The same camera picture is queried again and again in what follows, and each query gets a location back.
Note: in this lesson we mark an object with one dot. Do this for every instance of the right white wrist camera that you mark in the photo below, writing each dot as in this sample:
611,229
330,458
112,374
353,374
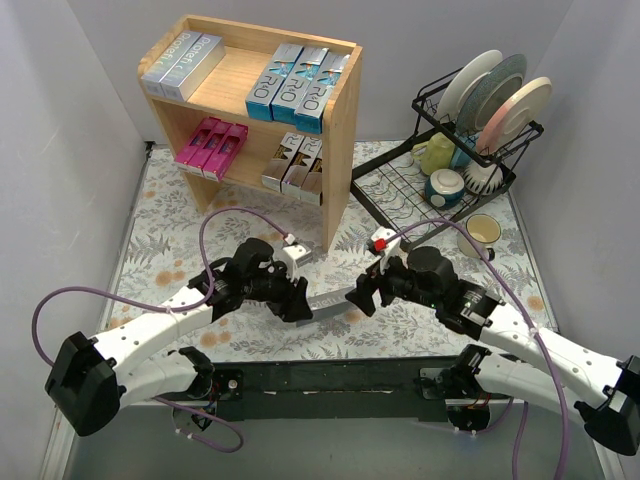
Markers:
384,247

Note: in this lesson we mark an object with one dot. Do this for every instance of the teal spotted bowl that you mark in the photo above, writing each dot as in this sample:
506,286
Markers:
444,189

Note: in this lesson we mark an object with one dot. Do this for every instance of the floral table mat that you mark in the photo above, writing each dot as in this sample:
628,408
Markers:
170,241

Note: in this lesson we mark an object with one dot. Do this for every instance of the pink and cream plate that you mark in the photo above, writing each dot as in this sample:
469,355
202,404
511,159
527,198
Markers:
512,117

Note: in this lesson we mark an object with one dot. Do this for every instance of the green mug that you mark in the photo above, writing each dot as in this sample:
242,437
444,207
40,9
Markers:
434,154

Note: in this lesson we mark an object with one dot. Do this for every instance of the black striped white bowl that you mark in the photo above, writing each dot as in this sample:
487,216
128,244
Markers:
481,180

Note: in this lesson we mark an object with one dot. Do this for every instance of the black wire dish rack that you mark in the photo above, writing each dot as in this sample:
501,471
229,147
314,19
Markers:
391,187

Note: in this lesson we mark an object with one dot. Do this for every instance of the white plate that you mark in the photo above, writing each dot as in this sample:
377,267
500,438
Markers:
464,83

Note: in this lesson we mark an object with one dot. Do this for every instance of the silver Protect toothpaste box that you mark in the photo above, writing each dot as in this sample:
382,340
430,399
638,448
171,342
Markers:
193,67
327,305

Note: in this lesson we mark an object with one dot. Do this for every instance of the pink toothpaste box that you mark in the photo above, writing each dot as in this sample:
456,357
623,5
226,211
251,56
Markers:
195,142
225,152
199,160

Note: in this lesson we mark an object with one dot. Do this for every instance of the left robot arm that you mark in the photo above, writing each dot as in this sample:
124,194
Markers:
160,330

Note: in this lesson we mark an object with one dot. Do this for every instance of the grey speckled plate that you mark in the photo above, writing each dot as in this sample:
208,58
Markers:
493,90

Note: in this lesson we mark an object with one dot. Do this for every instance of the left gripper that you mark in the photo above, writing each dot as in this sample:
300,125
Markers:
282,296

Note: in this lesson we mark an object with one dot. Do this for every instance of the blue mug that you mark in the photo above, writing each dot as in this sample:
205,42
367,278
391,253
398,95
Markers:
460,159

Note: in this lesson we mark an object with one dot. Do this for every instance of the cream enamel mug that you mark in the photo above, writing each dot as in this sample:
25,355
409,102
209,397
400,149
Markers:
485,230

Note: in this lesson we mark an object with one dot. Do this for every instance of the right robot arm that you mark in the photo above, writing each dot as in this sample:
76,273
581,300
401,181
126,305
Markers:
607,389

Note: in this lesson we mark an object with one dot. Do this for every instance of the silver toothpaste box slanted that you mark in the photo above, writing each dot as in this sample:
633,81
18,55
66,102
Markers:
151,79

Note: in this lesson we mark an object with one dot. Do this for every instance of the silver black gold toothpaste box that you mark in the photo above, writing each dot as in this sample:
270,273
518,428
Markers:
298,170

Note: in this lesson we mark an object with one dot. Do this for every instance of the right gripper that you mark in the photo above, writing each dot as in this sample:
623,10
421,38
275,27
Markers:
378,286

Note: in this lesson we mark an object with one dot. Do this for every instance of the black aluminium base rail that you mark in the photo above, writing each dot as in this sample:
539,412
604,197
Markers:
424,388

